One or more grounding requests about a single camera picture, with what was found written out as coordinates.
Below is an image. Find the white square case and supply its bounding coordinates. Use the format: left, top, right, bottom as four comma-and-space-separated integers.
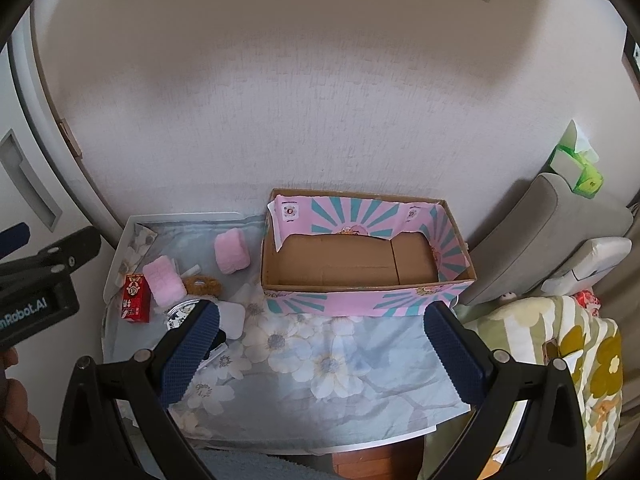
212, 300, 247, 341

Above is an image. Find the green tissue pack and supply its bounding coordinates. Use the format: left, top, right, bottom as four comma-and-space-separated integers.
550, 120, 605, 196

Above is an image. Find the yellow floral blanket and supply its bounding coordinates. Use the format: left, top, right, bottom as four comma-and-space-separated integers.
420, 292, 626, 480

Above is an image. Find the person's left hand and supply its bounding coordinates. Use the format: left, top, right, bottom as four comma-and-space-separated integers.
0, 349, 44, 467

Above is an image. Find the grey blue rug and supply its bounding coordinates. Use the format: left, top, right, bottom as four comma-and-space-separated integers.
192, 450, 331, 480

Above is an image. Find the white sliding door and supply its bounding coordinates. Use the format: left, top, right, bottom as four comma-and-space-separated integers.
0, 35, 83, 241

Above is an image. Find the brown plush toy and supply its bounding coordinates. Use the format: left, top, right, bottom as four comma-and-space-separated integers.
181, 275, 223, 301

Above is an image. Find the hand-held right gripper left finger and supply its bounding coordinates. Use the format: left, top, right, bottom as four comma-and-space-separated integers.
56, 299, 222, 480

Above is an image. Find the grey seat cushion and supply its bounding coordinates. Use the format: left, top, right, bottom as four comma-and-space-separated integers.
460, 172, 633, 306

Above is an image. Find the pink printed cardboard box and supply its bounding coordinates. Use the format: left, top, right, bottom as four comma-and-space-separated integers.
260, 188, 478, 318

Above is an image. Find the red carton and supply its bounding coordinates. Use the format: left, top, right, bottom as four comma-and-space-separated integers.
119, 272, 152, 323

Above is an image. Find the pink fluffy cloth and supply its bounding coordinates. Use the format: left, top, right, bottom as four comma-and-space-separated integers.
144, 255, 183, 307
214, 227, 251, 276

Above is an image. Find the red patterned cloth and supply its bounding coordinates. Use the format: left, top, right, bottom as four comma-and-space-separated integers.
570, 290, 603, 313

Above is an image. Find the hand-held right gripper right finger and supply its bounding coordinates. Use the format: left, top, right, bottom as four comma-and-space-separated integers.
423, 301, 587, 480

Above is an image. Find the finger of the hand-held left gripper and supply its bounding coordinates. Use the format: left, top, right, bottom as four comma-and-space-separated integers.
0, 222, 29, 259
0, 226, 103, 289

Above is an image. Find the white plush pillow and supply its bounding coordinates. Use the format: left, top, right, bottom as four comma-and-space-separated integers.
542, 237, 633, 296

